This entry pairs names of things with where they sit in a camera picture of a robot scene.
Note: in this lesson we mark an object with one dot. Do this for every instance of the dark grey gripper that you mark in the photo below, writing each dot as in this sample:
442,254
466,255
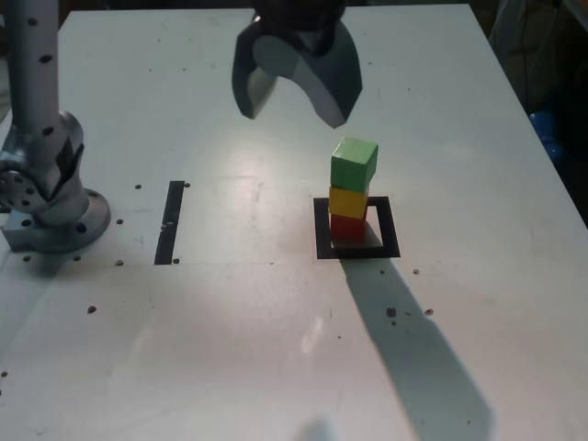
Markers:
298,18

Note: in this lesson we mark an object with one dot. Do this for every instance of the grey cloth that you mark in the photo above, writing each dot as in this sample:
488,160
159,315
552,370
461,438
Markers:
519,46

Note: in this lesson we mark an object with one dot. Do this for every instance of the black tape square outline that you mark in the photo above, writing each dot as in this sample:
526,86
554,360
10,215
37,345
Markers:
392,229

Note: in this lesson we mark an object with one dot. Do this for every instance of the green cube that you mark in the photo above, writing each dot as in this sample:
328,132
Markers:
353,165

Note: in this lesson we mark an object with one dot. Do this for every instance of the red cube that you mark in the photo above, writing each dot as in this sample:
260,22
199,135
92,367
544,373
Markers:
347,229

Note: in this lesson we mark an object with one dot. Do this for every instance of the yellow cube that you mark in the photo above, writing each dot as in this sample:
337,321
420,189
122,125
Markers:
347,202

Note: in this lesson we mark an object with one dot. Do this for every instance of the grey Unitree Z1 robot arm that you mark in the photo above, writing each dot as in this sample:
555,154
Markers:
37,69

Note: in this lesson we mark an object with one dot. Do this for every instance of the blue object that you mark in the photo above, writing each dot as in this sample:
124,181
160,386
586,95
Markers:
546,133

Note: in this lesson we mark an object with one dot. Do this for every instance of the black tape strip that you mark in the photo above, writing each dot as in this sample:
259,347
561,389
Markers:
167,239

